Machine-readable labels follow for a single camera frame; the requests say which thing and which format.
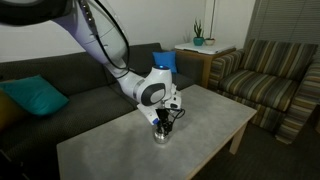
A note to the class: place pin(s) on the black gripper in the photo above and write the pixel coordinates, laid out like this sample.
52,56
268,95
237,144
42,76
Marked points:
163,116

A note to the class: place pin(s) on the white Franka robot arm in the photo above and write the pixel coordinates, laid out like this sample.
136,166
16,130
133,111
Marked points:
100,43

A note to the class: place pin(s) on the silver candle jar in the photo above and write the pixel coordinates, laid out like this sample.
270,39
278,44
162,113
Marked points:
160,139

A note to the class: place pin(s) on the small white wrist box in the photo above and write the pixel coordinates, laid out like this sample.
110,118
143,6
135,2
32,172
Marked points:
170,101

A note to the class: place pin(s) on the grey tissue box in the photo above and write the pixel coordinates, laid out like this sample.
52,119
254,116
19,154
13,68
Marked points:
180,96

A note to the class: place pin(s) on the blue cushion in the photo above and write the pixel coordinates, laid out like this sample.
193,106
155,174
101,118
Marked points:
166,58

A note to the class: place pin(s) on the wooden table leg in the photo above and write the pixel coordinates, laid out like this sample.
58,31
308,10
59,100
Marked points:
238,140

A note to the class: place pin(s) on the dark grey sofa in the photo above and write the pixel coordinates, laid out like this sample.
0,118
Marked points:
83,110

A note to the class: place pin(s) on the teal pot with plant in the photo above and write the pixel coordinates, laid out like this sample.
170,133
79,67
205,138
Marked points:
198,40

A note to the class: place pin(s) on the small white pot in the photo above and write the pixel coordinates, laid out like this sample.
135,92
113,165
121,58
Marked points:
209,42

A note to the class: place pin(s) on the striped armchair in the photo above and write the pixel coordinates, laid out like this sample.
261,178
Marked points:
263,86

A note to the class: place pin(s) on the teal cushion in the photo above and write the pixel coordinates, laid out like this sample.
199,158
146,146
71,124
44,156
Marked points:
35,95

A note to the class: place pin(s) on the mustard yellow cushion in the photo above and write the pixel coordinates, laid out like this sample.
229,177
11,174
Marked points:
8,111

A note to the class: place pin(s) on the grey window blinds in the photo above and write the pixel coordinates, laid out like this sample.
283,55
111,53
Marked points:
286,20

